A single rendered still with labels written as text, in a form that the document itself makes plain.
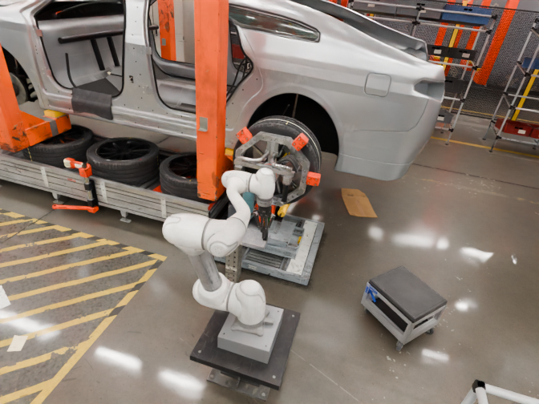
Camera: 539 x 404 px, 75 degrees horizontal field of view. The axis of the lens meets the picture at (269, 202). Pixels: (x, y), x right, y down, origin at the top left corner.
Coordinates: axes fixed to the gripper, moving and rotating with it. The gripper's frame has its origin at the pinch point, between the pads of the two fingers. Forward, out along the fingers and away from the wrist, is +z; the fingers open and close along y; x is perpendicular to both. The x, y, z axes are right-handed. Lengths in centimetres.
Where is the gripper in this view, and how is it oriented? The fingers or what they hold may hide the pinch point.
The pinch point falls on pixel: (264, 232)
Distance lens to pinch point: 209.0
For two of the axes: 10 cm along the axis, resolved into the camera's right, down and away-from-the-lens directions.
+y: 9.8, 1.5, -1.6
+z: -0.3, 8.3, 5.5
